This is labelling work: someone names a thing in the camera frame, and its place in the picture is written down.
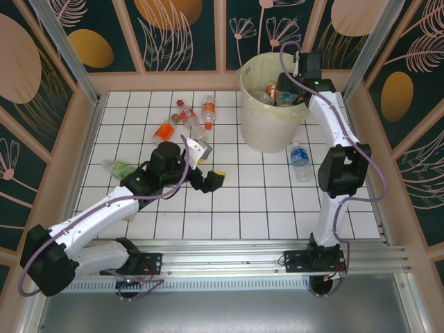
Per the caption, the slotted grey cable tray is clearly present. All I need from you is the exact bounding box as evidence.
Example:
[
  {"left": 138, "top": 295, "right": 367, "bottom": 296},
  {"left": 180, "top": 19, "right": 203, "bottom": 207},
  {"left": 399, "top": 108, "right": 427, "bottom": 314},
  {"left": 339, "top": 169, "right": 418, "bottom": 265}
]
[{"left": 65, "top": 280, "right": 313, "bottom": 293}]

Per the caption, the pale green bin liner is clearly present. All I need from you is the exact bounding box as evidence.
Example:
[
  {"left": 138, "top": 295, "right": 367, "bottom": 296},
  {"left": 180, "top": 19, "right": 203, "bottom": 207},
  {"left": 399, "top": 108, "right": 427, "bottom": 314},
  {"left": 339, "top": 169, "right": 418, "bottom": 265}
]
[{"left": 239, "top": 55, "right": 311, "bottom": 123}]

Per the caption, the aluminium frame post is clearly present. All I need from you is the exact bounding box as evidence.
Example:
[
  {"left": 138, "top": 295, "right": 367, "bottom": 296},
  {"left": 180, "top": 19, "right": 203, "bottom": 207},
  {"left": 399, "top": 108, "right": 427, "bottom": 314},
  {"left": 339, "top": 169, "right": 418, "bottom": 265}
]
[
  {"left": 341, "top": 0, "right": 405, "bottom": 101},
  {"left": 29, "top": 0, "right": 104, "bottom": 107}
]

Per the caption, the clear bottle orange cap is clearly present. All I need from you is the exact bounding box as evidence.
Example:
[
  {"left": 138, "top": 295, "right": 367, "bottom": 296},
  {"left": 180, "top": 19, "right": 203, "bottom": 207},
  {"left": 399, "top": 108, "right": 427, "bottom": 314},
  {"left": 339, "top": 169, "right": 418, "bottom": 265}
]
[{"left": 201, "top": 94, "right": 218, "bottom": 130}]

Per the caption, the water bottle blue label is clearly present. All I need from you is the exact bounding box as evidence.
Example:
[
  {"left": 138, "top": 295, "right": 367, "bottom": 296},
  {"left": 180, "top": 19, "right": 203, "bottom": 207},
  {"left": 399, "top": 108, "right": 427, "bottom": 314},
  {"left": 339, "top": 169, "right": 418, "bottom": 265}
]
[{"left": 290, "top": 141, "right": 312, "bottom": 184}]

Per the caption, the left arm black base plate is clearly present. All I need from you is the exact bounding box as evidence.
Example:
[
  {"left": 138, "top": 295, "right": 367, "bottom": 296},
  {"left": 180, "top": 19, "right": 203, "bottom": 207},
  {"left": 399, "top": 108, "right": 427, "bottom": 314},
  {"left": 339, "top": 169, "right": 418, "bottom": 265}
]
[{"left": 99, "top": 252, "right": 164, "bottom": 275}]

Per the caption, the clear bottle green label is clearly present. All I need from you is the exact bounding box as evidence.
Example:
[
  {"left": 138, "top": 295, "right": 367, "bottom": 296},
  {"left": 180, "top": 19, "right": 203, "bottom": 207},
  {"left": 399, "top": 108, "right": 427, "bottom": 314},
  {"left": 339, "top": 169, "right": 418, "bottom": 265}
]
[{"left": 101, "top": 158, "right": 137, "bottom": 180}]

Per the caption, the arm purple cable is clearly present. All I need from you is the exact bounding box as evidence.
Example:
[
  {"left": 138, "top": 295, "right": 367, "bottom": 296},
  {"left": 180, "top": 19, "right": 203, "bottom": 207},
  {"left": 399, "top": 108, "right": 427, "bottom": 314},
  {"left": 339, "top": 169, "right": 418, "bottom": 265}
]
[
  {"left": 279, "top": 40, "right": 389, "bottom": 298},
  {"left": 18, "top": 134, "right": 192, "bottom": 302}
]

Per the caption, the cream plastic bin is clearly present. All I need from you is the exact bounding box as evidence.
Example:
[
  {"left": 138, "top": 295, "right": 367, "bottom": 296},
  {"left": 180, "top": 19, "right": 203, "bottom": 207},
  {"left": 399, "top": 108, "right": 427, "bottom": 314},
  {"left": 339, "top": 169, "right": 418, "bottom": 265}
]
[{"left": 239, "top": 53, "right": 311, "bottom": 153}]

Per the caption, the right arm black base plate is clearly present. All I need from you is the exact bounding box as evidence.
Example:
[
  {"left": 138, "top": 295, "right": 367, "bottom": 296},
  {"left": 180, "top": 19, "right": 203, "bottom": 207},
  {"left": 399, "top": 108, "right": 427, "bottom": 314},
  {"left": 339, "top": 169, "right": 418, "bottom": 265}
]
[{"left": 283, "top": 249, "right": 348, "bottom": 277}]

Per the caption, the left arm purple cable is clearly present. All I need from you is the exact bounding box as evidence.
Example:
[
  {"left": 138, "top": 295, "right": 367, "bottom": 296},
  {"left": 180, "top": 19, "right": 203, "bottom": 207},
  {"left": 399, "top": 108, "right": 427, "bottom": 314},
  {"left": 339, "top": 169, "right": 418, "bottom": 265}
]
[{"left": 18, "top": 134, "right": 192, "bottom": 302}]

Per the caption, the red label cola bottle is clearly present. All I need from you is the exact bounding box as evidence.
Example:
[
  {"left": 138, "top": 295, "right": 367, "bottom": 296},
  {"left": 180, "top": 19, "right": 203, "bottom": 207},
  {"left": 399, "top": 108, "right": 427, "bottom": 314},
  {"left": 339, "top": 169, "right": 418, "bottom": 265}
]
[{"left": 176, "top": 99, "right": 209, "bottom": 142}]

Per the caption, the orange label bottle brown cap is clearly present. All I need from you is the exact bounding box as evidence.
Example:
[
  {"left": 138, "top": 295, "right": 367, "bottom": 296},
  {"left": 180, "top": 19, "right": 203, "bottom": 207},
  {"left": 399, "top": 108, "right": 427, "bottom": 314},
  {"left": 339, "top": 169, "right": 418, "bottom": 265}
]
[{"left": 152, "top": 113, "right": 180, "bottom": 145}]

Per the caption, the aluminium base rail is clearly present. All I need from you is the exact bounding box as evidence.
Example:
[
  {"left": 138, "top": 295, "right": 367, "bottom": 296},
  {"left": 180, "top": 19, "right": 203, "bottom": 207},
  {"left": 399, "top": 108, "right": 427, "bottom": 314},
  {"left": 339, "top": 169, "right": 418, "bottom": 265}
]
[{"left": 34, "top": 221, "right": 416, "bottom": 282}]

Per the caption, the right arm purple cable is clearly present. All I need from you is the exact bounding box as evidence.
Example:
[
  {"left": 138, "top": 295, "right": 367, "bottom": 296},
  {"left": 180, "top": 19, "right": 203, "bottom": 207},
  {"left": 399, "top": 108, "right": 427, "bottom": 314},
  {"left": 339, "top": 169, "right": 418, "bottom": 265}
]
[{"left": 279, "top": 40, "right": 389, "bottom": 298}]

